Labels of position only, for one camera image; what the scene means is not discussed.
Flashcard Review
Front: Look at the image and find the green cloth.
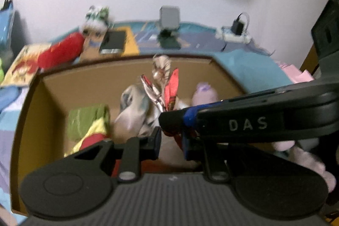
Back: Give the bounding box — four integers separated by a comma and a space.
66, 105, 110, 140

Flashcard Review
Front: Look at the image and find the pink plush toy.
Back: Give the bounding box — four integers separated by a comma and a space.
273, 140, 337, 193

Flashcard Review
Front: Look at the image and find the black charger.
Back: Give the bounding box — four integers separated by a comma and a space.
231, 18, 245, 35

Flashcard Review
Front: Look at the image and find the white and green plush toy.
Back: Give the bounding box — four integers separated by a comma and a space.
82, 6, 110, 36

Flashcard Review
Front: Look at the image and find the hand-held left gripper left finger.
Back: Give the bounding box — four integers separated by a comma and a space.
64, 127, 163, 181

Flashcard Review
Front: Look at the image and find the picture book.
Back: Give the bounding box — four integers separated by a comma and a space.
0, 43, 52, 87

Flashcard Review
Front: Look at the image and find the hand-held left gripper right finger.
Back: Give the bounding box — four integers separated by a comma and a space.
181, 133, 265, 181

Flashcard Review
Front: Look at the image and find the red plush toy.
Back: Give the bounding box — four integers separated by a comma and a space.
37, 32, 85, 69

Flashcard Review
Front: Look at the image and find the grey and white plush toy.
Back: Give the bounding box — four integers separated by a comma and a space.
114, 84, 159, 140

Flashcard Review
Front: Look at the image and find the purple plush toy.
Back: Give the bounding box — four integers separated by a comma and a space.
191, 82, 220, 110

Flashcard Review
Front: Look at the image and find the grey camera on stand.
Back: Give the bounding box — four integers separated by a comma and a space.
157, 6, 182, 50

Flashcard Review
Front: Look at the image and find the white power strip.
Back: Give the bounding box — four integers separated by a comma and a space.
215, 26, 252, 44

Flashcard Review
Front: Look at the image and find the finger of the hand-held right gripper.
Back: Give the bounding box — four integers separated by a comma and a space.
158, 83, 339, 143

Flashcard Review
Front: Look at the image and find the red cloth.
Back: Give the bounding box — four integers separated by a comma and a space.
79, 133, 113, 152

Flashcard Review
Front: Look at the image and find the blue plastic bag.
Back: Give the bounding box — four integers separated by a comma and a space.
0, 0, 15, 57

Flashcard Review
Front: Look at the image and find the cardboard box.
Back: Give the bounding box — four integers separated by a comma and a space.
9, 54, 249, 216

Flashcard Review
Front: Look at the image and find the yellow cloth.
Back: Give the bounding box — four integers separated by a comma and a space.
64, 120, 109, 158

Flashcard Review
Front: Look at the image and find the black phone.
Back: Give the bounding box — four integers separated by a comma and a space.
99, 30, 127, 54

